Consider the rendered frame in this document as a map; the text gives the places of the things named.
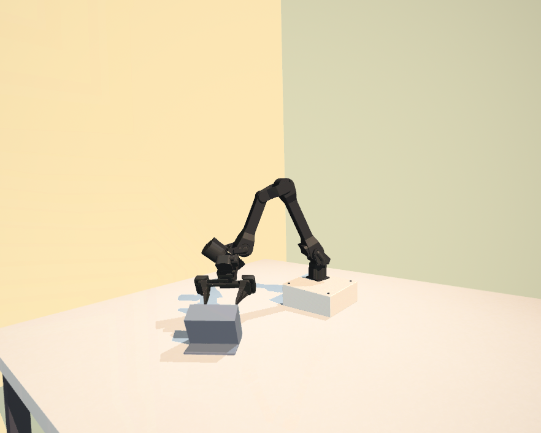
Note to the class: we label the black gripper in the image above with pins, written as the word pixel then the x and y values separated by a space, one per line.
pixel 246 286

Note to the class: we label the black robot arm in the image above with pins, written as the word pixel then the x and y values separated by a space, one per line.
pixel 283 188

